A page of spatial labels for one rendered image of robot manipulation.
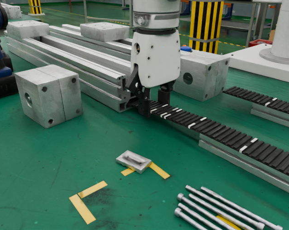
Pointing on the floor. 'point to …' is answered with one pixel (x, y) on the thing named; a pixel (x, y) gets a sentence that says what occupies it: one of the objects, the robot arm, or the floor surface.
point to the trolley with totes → (261, 23)
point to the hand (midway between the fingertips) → (154, 103)
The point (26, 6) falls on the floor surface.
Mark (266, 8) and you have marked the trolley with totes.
